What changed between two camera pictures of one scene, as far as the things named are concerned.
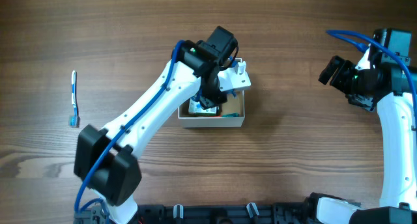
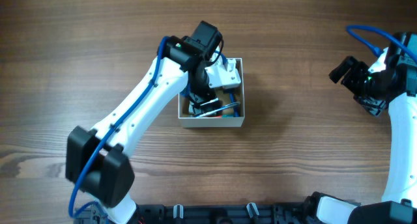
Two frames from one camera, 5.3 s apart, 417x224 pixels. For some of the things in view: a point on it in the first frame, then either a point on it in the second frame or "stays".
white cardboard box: [232, 113] stays
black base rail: [206, 213] stays
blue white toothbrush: [74, 120] -> [232, 105]
